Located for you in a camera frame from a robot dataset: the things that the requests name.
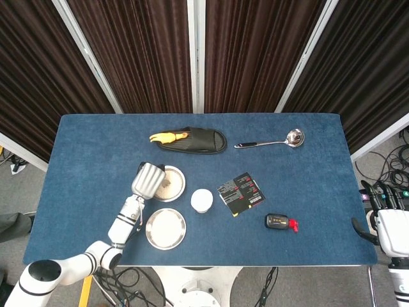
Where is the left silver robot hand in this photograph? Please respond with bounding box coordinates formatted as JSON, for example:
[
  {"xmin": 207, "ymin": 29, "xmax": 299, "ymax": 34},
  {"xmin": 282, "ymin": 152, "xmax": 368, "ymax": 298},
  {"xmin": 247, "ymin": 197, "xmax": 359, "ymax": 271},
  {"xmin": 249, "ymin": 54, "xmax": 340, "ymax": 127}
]
[{"xmin": 130, "ymin": 161, "xmax": 172, "ymax": 201}]

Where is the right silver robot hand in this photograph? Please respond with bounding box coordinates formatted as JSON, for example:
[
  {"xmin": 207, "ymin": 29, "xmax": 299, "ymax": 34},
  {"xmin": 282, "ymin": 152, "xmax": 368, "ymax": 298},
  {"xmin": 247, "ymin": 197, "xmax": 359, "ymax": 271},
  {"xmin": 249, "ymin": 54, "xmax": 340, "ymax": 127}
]
[{"xmin": 351, "ymin": 180, "xmax": 409, "ymax": 256}]

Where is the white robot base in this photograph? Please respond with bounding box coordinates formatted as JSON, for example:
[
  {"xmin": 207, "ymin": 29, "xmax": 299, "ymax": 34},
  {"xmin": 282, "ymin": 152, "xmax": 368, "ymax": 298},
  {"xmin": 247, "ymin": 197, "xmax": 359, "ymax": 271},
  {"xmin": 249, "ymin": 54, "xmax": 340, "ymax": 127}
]
[{"xmin": 152, "ymin": 266, "xmax": 244, "ymax": 307}]

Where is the beige powder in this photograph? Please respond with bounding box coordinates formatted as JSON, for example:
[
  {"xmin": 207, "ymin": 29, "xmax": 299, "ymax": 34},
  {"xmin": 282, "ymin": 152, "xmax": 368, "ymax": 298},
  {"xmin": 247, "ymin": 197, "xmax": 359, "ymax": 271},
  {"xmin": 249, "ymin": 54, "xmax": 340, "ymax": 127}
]
[{"xmin": 156, "ymin": 169, "xmax": 183, "ymax": 199}]

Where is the metal bowl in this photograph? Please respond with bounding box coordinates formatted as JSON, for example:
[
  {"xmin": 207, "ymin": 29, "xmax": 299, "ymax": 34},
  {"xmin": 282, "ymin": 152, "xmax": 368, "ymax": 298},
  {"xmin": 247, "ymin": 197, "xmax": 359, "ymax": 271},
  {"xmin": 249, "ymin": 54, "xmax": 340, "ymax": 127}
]
[{"xmin": 152, "ymin": 164, "xmax": 187, "ymax": 203}]

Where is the white paper cup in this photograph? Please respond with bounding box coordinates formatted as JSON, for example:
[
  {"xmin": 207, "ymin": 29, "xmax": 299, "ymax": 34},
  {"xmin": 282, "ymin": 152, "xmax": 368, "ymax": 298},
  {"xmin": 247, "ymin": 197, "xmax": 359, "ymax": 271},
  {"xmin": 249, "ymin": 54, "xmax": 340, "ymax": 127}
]
[{"xmin": 190, "ymin": 188, "xmax": 214, "ymax": 214}]

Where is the yellow rubber chicken toy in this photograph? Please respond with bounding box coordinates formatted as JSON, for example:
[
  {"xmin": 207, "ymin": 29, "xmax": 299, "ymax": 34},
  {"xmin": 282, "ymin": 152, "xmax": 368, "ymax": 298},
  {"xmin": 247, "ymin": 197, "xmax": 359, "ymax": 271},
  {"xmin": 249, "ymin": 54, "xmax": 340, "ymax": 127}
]
[{"xmin": 149, "ymin": 130, "xmax": 189, "ymax": 145}]

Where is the round metal plate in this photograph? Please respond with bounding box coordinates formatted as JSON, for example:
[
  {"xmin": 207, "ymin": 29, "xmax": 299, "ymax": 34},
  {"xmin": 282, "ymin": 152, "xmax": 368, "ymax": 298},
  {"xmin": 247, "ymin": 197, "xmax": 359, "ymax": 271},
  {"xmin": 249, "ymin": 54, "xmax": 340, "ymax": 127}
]
[{"xmin": 145, "ymin": 207, "xmax": 187, "ymax": 251}]

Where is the black slipper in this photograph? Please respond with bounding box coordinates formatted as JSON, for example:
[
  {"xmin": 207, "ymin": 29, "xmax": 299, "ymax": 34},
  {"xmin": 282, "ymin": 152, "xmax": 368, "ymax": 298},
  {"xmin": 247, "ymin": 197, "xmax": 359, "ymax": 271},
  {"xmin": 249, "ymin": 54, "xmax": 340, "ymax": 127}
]
[{"xmin": 156, "ymin": 127, "xmax": 228, "ymax": 155}]

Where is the black printed card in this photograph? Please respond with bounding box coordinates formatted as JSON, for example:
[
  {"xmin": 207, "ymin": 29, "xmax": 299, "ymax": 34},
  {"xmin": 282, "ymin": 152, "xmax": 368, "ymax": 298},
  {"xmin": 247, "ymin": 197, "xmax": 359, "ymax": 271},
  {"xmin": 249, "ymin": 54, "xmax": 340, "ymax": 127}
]
[{"xmin": 217, "ymin": 172, "xmax": 266, "ymax": 218}]

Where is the black red device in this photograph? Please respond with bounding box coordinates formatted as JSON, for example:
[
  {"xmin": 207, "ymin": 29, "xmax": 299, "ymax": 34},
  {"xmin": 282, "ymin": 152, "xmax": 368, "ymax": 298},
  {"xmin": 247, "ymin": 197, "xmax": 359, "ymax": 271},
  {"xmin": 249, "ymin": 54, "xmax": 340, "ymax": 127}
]
[{"xmin": 264, "ymin": 213, "xmax": 300, "ymax": 233}]

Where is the blue table cloth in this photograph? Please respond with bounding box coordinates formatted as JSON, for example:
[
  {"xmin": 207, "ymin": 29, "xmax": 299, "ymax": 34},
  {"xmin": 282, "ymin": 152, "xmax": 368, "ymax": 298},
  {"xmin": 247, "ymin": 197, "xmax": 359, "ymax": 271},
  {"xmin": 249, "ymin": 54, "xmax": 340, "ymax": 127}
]
[{"xmin": 22, "ymin": 113, "xmax": 380, "ymax": 267}]

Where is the brown pleated curtain panel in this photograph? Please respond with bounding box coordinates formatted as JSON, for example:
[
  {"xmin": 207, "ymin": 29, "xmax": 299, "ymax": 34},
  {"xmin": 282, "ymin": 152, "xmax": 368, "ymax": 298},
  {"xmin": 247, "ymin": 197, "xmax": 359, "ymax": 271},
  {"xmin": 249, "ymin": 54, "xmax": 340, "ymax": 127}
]
[
  {"xmin": 282, "ymin": 0, "xmax": 409, "ymax": 154},
  {"xmin": 66, "ymin": 0, "xmax": 194, "ymax": 114},
  {"xmin": 204, "ymin": 0, "xmax": 328, "ymax": 113},
  {"xmin": 0, "ymin": 0, "xmax": 116, "ymax": 162}
]

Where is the yellow floor strip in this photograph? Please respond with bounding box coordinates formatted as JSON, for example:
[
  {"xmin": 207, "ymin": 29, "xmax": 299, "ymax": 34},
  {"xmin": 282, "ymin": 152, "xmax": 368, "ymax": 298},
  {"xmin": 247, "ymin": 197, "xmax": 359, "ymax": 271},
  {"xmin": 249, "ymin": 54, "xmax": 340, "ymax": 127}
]
[{"xmin": 78, "ymin": 275, "xmax": 94, "ymax": 307}]

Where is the white partition rail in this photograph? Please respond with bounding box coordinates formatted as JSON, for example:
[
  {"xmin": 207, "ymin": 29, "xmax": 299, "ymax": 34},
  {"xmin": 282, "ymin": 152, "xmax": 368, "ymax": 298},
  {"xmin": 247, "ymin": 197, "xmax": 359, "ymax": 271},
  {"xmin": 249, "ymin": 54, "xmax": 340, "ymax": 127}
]
[
  {"xmin": 350, "ymin": 112, "xmax": 409, "ymax": 162},
  {"xmin": 0, "ymin": 132, "xmax": 49, "ymax": 173}
]

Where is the white partition post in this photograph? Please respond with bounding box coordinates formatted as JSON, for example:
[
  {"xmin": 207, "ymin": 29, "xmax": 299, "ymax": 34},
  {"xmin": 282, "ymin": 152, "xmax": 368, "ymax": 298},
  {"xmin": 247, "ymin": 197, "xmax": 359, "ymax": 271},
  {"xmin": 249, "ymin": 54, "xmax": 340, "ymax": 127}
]
[
  {"xmin": 52, "ymin": 0, "xmax": 124, "ymax": 115},
  {"xmin": 274, "ymin": 0, "xmax": 339, "ymax": 113},
  {"xmin": 187, "ymin": 0, "xmax": 206, "ymax": 114}
]

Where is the metal ladle black handle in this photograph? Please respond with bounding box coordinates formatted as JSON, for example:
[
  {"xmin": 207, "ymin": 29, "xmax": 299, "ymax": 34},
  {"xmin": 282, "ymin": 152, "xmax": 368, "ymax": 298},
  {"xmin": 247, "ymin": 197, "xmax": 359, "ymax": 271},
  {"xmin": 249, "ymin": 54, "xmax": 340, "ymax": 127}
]
[{"xmin": 233, "ymin": 128, "xmax": 306, "ymax": 150}]

